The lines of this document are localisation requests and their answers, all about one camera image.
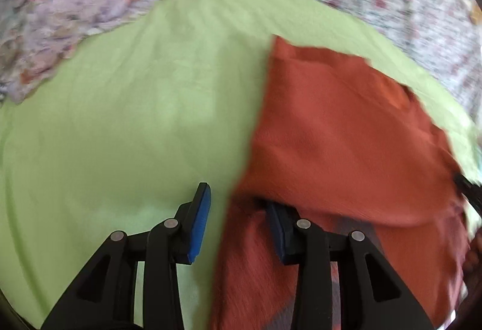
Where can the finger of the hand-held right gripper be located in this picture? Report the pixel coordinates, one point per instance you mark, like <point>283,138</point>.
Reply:
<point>470,192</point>

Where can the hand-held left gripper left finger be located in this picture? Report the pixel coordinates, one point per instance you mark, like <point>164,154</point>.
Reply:
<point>197,224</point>

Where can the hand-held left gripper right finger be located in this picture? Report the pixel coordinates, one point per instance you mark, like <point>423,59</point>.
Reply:
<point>276,230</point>

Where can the red knitted sweater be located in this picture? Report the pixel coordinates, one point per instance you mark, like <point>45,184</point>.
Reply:
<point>339,134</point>

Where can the person's right hand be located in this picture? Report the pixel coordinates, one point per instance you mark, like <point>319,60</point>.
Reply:
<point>475,256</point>

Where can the light green bed sheet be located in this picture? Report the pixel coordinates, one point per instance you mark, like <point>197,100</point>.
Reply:
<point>131,107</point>

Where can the purple pink floral pillow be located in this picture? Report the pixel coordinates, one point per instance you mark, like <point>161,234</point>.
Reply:
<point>75,9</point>

